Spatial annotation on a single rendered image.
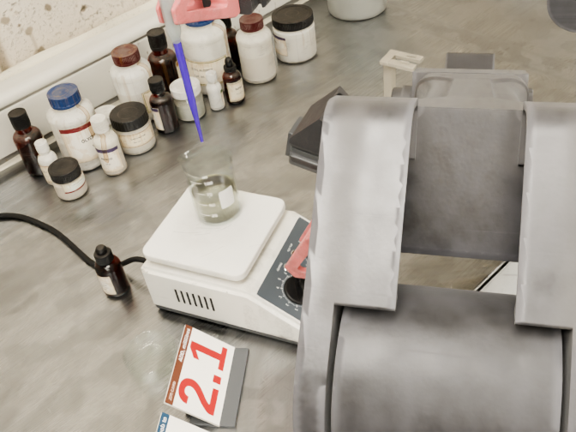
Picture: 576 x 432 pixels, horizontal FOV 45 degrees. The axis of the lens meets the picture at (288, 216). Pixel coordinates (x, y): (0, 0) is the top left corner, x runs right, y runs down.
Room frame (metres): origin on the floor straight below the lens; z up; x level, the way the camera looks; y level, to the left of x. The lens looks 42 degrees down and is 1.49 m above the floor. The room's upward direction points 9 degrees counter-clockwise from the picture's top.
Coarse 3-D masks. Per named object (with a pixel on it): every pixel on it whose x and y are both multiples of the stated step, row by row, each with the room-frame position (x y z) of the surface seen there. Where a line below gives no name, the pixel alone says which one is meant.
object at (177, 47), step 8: (176, 48) 0.56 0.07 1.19; (184, 64) 0.56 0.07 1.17; (184, 72) 0.56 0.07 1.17; (184, 80) 0.56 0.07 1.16; (184, 88) 0.56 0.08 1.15; (192, 88) 0.56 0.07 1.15; (192, 96) 0.56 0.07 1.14; (192, 104) 0.56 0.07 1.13; (192, 112) 0.56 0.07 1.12; (200, 128) 0.56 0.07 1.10; (200, 136) 0.56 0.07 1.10
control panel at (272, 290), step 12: (300, 228) 0.55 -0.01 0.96; (288, 240) 0.53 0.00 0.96; (288, 252) 0.52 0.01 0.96; (276, 264) 0.50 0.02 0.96; (300, 264) 0.51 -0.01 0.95; (276, 276) 0.49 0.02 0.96; (288, 276) 0.49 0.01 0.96; (264, 288) 0.47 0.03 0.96; (276, 288) 0.47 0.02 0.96; (276, 300) 0.46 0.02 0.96; (288, 300) 0.46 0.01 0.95; (288, 312) 0.45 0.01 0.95; (300, 312) 0.45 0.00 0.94
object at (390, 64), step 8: (384, 56) 0.77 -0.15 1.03; (392, 56) 0.77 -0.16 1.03; (400, 56) 0.77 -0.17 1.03; (408, 56) 0.76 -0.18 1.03; (416, 56) 0.76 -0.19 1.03; (384, 64) 0.76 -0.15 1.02; (392, 64) 0.75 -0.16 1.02; (400, 64) 0.75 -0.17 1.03; (408, 64) 0.74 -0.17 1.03; (416, 64) 0.74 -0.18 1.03; (384, 72) 0.77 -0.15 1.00; (392, 72) 0.76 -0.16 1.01; (384, 80) 0.77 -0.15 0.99; (392, 80) 0.76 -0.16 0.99; (384, 88) 0.77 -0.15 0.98; (392, 88) 0.76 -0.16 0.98; (384, 96) 0.77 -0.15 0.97
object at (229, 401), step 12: (240, 348) 0.45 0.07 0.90; (228, 360) 0.43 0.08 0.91; (240, 360) 0.43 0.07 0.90; (228, 372) 0.42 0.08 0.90; (240, 372) 0.42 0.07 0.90; (228, 384) 0.41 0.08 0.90; (240, 384) 0.40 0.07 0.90; (228, 396) 0.39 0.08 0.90; (240, 396) 0.39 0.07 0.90; (180, 408) 0.37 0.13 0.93; (228, 408) 0.38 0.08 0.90; (192, 420) 0.37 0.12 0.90; (204, 420) 0.37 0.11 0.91; (216, 420) 0.37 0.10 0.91; (228, 420) 0.37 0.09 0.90
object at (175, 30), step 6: (162, 0) 0.56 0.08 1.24; (168, 0) 0.56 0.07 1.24; (162, 6) 0.56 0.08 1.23; (168, 6) 0.56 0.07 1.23; (168, 12) 0.56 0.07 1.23; (168, 18) 0.56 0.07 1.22; (168, 24) 0.56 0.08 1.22; (174, 24) 0.56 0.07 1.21; (168, 30) 0.56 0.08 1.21; (174, 30) 0.56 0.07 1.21; (180, 30) 0.56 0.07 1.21; (174, 36) 0.56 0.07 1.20
